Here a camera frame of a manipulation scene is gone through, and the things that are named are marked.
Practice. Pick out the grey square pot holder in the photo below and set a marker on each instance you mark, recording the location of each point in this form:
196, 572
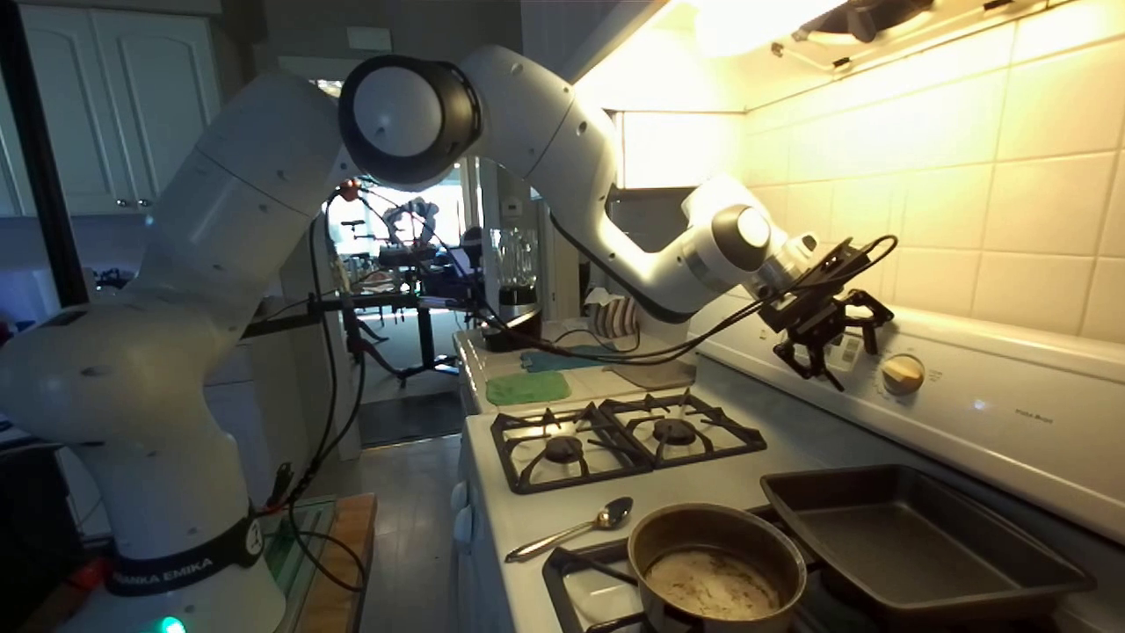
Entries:
655, 373

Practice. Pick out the dark floor mat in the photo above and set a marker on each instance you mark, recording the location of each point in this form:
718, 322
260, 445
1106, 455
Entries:
410, 420

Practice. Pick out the white gas stove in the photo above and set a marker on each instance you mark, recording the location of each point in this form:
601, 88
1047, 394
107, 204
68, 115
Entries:
997, 408

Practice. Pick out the green cloth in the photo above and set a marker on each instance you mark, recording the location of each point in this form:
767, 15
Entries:
528, 389

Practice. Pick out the white striped container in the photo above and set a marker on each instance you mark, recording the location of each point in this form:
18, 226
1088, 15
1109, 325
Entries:
604, 317

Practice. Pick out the dark rectangular baking pan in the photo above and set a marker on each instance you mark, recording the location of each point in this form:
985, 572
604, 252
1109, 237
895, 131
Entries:
916, 551

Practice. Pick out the black camera stand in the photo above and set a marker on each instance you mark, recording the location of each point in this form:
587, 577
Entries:
352, 305

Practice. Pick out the blue cloth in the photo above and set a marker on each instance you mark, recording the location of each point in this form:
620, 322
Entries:
581, 360

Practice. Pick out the wooden base board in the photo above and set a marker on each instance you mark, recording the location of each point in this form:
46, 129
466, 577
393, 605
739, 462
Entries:
344, 573

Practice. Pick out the kitchen wall cabinet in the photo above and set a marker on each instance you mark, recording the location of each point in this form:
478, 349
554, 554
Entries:
679, 145

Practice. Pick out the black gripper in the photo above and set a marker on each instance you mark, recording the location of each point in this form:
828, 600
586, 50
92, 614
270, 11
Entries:
809, 313

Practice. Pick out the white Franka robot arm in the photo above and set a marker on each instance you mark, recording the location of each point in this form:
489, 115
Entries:
232, 233

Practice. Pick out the metal spoon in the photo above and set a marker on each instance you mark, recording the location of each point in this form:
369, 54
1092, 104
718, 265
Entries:
611, 510

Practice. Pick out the range hood with light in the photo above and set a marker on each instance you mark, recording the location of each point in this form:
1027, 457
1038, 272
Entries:
704, 59

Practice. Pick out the beige round stove knob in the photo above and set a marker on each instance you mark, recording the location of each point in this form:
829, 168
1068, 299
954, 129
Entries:
900, 373

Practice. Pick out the metal saucepan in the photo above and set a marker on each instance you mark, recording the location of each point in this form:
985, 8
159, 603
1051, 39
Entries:
716, 580

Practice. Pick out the white panelled background cabinets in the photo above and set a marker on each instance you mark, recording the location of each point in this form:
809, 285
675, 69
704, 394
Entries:
117, 116

